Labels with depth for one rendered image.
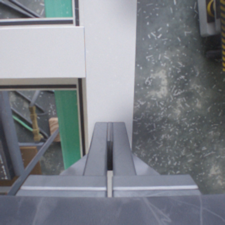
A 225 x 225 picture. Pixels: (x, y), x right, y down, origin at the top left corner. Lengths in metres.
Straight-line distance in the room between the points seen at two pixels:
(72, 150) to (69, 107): 0.07
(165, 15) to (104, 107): 1.04
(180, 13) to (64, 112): 1.05
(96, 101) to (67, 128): 0.10
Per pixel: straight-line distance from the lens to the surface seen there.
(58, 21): 0.22
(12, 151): 0.71
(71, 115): 0.24
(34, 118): 0.96
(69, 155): 0.26
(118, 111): 0.15
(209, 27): 1.11
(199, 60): 1.23
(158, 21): 1.15
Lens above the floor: 1.08
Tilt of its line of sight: 73 degrees down
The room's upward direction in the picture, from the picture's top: 178 degrees clockwise
